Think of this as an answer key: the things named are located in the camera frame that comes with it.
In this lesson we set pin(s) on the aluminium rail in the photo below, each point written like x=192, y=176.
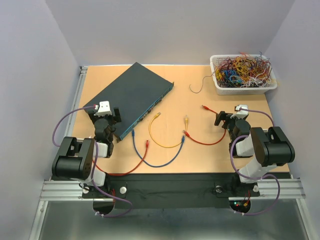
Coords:
x=71, y=191
x=75, y=104

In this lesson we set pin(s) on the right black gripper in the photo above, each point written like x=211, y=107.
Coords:
x=223, y=115

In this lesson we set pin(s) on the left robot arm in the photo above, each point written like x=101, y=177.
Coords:
x=74, y=157

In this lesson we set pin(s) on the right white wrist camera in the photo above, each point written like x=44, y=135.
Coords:
x=241, y=112

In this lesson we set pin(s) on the black base mat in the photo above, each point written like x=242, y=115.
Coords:
x=178, y=190

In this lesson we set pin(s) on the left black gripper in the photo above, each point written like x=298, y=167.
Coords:
x=116, y=117

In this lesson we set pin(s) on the aluminium front rail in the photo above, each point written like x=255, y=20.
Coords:
x=71, y=191

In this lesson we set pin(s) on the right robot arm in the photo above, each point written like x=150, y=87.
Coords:
x=268, y=148

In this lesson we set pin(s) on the dark blue network switch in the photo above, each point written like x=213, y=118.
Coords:
x=135, y=93

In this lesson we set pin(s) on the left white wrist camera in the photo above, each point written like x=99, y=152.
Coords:
x=102, y=109

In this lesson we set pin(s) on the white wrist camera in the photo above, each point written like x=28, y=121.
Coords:
x=241, y=112
x=102, y=109

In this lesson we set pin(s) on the aluminium left side rail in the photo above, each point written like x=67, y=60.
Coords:
x=75, y=104

